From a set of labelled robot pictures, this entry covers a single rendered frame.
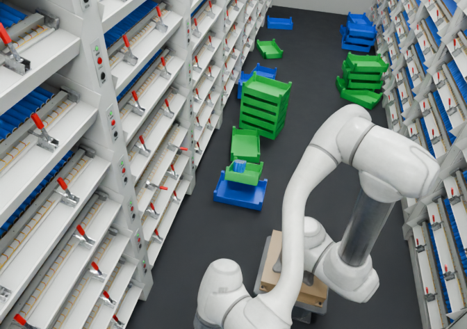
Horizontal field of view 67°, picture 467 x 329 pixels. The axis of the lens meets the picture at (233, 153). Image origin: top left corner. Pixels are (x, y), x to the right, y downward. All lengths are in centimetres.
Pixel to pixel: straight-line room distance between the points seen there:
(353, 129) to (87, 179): 76
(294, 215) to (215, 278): 26
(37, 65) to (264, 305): 71
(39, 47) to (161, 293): 134
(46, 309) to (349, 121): 95
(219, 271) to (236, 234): 115
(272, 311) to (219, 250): 115
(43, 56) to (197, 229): 144
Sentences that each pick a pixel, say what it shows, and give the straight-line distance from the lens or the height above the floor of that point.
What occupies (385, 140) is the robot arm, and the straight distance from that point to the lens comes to 98.
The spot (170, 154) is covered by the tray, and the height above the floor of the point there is 53.
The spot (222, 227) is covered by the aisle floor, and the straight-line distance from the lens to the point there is 208.
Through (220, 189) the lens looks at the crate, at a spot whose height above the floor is 0.
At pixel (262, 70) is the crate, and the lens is 353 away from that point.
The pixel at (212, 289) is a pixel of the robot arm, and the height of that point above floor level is 84.
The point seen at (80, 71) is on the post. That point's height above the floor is 122.
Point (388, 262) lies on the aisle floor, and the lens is 218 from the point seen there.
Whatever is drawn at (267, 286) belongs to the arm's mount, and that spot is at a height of 25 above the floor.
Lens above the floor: 167
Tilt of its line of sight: 42 degrees down
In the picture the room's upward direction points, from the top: 4 degrees clockwise
